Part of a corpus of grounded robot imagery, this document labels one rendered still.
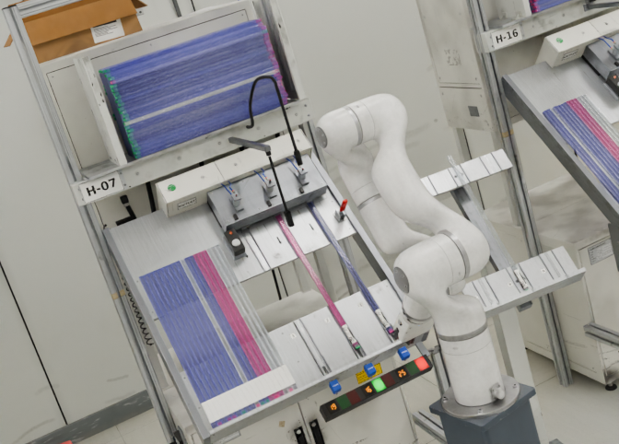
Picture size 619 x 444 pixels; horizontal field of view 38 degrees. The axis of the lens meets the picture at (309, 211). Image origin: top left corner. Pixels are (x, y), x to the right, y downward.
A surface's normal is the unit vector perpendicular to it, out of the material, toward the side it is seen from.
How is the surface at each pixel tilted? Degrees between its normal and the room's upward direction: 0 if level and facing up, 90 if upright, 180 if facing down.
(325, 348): 45
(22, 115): 90
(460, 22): 90
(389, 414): 90
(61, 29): 80
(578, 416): 0
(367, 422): 90
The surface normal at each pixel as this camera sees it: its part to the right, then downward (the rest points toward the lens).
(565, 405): -0.29, -0.92
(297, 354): 0.07, -0.55
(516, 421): 0.55, 0.07
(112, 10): 0.35, -0.11
